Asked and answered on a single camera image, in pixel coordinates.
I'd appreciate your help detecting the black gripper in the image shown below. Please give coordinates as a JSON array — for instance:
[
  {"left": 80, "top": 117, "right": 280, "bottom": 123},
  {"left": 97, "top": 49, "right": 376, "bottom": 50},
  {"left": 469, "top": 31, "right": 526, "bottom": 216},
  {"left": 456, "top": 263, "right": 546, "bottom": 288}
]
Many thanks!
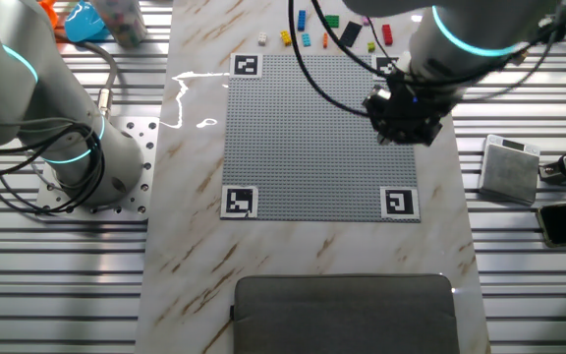
[{"left": 363, "top": 73, "right": 445, "bottom": 148}]

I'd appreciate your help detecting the grey fabric pad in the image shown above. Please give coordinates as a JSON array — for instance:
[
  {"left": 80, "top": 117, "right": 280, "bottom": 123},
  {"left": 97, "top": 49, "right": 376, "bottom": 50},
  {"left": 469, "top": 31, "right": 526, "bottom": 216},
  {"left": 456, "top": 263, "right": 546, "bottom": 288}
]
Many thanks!
[{"left": 231, "top": 273, "right": 461, "bottom": 354}]

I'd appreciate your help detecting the silver digital scale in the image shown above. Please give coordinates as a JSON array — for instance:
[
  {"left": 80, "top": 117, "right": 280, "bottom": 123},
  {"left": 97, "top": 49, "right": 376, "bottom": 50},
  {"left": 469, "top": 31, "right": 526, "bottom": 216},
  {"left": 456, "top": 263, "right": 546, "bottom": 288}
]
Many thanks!
[{"left": 477, "top": 134, "right": 542, "bottom": 207}]

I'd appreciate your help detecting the black white marker tag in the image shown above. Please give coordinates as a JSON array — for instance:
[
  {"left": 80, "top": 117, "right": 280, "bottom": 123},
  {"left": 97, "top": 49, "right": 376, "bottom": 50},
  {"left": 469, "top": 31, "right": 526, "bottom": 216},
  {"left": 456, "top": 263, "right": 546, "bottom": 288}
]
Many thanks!
[
  {"left": 220, "top": 184, "right": 259, "bottom": 220},
  {"left": 229, "top": 52, "right": 263, "bottom": 80},
  {"left": 379, "top": 186, "right": 421, "bottom": 220},
  {"left": 371, "top": 54, "right": 403, "bottom": 81}
]

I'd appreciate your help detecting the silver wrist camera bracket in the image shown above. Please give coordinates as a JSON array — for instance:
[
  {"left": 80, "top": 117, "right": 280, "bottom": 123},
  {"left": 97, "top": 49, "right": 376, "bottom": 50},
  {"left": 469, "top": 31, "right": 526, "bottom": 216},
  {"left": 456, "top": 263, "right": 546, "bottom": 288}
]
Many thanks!
[{"left": 370, "top": 84, "right": 393, "bottom": 102}]

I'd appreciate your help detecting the black Lego plate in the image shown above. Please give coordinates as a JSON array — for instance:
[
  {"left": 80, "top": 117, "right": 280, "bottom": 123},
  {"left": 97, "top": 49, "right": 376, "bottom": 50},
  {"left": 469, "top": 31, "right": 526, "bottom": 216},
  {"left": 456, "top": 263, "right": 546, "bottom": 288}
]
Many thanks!
[{"left": 337, "top": 21, "right": 364, "bottom": 48}]

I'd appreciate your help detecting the clear plastic jar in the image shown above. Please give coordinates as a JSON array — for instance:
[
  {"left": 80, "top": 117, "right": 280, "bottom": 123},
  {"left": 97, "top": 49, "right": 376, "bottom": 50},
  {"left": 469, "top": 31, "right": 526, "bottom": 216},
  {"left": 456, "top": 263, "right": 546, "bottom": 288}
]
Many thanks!
[{"left": 90, "top": 0, "right": 149, "bottom": 49}]

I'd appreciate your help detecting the grey robot power cable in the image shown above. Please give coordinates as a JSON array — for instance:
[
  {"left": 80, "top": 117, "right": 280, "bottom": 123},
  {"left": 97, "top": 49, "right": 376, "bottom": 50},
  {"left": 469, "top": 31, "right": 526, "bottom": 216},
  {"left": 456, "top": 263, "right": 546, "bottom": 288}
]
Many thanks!
[{"left": 54, "top": 31, "right": 120, "bottom": 122}]

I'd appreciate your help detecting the grey Lego baseplate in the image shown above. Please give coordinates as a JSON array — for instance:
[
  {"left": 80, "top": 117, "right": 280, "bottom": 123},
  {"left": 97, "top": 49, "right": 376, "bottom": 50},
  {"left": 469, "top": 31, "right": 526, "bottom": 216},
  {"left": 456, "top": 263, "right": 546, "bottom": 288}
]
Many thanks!
[{"left": 221, "top": 53, "right": 422, "bottom": 223}]

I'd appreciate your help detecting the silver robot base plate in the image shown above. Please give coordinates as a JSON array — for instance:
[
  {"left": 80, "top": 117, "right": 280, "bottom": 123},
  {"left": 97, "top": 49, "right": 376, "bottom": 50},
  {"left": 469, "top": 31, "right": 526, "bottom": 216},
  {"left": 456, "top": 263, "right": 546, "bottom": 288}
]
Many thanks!
[{"left": 34, "top": 116, "right": 160, "bottom": 222}]

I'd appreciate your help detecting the black cable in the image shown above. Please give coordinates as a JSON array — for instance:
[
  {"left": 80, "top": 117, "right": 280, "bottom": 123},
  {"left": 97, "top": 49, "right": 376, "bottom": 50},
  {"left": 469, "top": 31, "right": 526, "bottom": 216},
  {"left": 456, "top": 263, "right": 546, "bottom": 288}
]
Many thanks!
[
  {"left": 310, "top": 0, "right": 566, "bottom": 80},
  {"left": 286, "top": 0, "right": 370, "bottom": 119},
  {"left": 0, "top": 117, "right": 107, "bottom": 215}
]

